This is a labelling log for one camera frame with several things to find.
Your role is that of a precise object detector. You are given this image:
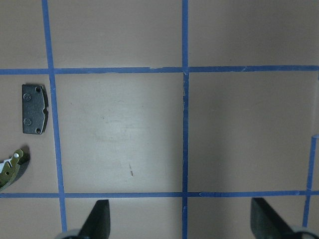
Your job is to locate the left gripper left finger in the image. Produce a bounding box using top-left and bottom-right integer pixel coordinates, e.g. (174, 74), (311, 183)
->
(77, 200), (111, 239)

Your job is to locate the black brake pad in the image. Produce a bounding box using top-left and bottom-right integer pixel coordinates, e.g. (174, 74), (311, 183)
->
(21, 84), (48, 135)

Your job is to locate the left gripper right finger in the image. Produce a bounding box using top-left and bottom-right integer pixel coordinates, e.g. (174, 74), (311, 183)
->
(250, 198), (294, 239)

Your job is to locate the green brake shoe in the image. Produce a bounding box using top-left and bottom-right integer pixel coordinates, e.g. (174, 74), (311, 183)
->
(0, 145), (30, 191)

